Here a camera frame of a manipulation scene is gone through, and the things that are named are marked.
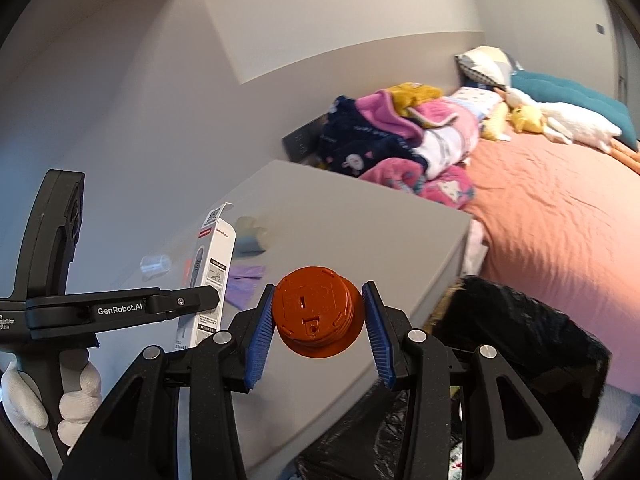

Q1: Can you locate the person's left hand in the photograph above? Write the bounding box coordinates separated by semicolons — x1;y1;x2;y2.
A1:
0;349;104;448

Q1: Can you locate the pale yellow plush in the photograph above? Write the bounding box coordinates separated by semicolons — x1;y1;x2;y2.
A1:
480;105;512;142

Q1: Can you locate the navy printed blanket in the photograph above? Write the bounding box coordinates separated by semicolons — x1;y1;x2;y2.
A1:
317;95;428;179

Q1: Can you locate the clear plastic cup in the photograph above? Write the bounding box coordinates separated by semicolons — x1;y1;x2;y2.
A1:
141;255;173;276

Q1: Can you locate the white cardboard box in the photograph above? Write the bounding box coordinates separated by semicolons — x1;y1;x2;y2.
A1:
175;203;236;352

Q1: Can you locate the orange bed sheet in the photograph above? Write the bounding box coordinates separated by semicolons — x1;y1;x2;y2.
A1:
457;130;640;401

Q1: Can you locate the white dotted blanket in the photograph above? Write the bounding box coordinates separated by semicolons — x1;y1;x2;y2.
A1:
450;86;507;122

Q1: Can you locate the white goose plush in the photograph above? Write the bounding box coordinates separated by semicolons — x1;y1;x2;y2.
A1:
495;87;640;163

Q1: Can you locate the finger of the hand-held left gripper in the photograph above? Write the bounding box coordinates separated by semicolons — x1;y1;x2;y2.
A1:
150;285;222;320

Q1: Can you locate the black trash bag bin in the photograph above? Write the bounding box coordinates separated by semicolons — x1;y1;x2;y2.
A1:
299;275;612;480

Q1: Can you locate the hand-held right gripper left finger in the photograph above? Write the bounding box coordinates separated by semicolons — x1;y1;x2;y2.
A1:
57;283;277;480

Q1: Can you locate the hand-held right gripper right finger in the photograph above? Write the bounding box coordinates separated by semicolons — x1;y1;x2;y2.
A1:
361;281;583;480

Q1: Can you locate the pink fleece blanket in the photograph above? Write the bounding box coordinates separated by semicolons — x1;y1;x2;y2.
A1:
359;89;482;209

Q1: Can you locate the dark wall socket panel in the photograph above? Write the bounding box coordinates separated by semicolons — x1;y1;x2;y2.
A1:
282;114;331;163

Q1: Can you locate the grey foam corner guard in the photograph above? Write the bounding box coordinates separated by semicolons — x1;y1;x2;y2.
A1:
235;216;269;256

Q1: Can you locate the yellow duck plush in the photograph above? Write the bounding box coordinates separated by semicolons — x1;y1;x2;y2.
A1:
507;105;546;135

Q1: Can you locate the yellow cloth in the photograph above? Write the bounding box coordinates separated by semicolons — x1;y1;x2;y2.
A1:
390;82;444;117

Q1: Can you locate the purple plastic bag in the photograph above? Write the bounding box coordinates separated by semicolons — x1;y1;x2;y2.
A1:
225;265;267;311

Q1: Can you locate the orange round plastic lid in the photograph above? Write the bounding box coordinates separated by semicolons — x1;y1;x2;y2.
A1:
272;266;365;360

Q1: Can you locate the teal cushion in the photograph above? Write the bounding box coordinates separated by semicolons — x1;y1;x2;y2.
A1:
510;71;640;142

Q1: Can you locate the white checked pillow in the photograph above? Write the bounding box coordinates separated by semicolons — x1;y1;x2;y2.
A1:
455;46;514;92

